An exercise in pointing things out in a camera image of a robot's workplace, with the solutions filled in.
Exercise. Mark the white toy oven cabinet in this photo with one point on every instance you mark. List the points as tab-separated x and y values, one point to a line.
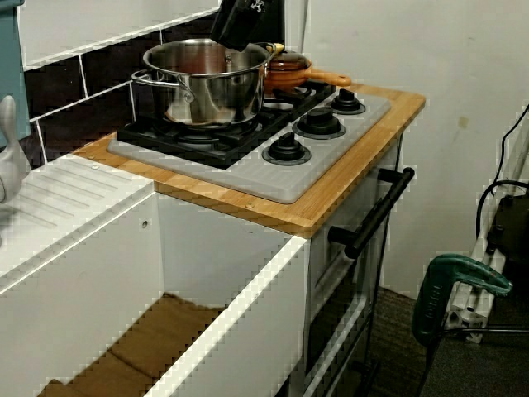
330	297

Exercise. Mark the orange toy frying pan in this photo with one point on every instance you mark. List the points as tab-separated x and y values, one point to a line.
326	77

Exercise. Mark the teal box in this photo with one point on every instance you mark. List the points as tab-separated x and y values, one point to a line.
10	74

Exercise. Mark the black stove knob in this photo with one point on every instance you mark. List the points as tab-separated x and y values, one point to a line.
318	124
348	103
286	151

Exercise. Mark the grey toy faucet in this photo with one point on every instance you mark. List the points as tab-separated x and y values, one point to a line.
12	165

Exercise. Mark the stainless steel pot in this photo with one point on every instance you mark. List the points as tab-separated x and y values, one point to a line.
215	95

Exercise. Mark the aluminium extrusion frame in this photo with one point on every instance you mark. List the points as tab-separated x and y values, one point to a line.
475	306

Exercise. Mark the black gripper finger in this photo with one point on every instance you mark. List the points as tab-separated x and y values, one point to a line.
250	20
222	25

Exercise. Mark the white sink basin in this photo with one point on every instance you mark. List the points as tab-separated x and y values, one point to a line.
82	269

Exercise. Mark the black device box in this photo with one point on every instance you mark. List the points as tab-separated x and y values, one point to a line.
512	231

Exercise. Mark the grey stove top plate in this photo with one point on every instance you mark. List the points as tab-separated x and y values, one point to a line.
264	182

